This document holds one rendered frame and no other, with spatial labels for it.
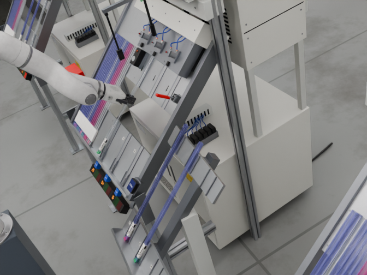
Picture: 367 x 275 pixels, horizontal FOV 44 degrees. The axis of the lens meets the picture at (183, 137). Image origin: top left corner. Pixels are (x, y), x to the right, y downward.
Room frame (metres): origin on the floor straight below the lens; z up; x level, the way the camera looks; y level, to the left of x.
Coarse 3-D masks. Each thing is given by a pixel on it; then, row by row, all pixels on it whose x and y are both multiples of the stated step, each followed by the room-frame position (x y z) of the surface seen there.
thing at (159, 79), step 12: (132, 12) 2.04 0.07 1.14; (132, 24) 1.98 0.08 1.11; (144, 24) 1.90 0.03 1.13; (132, 36) 1.93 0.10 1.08; (156, 60) 1.68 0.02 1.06; (132, 72) 1.77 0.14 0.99; (156, 72) 1.64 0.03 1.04; (168, 72) 1.58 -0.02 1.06; (192, 72) 1.47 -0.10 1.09; (144, 84) 1.65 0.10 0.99; (156, 84) 1.59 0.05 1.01; (168, 84) 1.53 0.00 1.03; (180, 84) 1.48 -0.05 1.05; (168, 108) 1.45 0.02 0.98
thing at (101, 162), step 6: (72, 126) 1.86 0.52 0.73; (78, 132) 1.80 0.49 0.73; (90, 150) 1.64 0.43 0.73; (96, 156) 1.58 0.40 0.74; (102, 162) 1.54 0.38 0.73; (108, 168) 1.49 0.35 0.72; (108, 174) 1.45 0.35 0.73; (114, 180) 1.40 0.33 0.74; (120, 186) 1.35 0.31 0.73; (126, 192) 1.32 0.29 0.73
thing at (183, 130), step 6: (186, 126) 1.16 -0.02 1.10; (180, 132) 1.17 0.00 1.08; (180, 138) 1.15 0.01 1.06; (174, 144) 1.16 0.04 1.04; (174, 150) 1.15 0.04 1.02; (168, 156) 1.15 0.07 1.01; (168, 162) 1.14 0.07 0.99; (162, 168) 1.14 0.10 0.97; (162, 174) 1.13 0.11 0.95; (156, 180) 1.13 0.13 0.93; (156, 186) 1.12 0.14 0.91; (150, 192) 1.12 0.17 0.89; (144, 204) 1.11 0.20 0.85; (138, 216) 1.10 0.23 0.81; (126, 234) 1.09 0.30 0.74; (126, 240) 1.08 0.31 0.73
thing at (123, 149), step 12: (108, 120) 1.70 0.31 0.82; (120, 132) 1.58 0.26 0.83; (96, 144) 1.66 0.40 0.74; (108, 144) 1.60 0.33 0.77; (120, 144) 1.54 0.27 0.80; (132, 144) 1.48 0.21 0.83; (108, 156) 1.55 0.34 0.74; (120, 156) 1.49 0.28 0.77; (132, 156) 1.43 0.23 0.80; (144, 156) 1.38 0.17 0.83; (120, 168) 1.44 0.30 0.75; (132, 168) 1.39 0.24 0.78; (120, 180) 1.40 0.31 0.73
